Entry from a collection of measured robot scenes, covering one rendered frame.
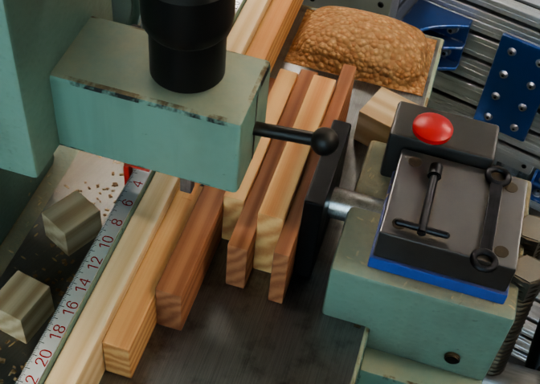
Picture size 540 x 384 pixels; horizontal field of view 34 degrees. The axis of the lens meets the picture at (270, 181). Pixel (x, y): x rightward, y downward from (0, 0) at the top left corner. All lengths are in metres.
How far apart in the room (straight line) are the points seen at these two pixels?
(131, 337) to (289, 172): 0.17
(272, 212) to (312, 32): 0.28
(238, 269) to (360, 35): 0.30
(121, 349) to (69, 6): 0.23
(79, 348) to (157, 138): 0.15
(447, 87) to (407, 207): 0.82
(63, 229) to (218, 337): 0.21
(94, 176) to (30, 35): 0.35
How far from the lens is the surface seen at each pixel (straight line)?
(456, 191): 0.64
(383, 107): 0.79
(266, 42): 0.83
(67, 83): 0.60
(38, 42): 0.58
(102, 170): 0.90
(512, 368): 0.78
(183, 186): 0.68
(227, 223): 0.70
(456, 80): 1.42
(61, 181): 0.89
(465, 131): 0.68
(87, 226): 0.82
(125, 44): 0.62
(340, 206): 0.67
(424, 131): 0.65
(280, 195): 0.65
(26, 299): 0.77
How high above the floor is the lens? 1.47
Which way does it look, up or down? 49 degrees down
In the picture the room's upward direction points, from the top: 6 degrees clockwise
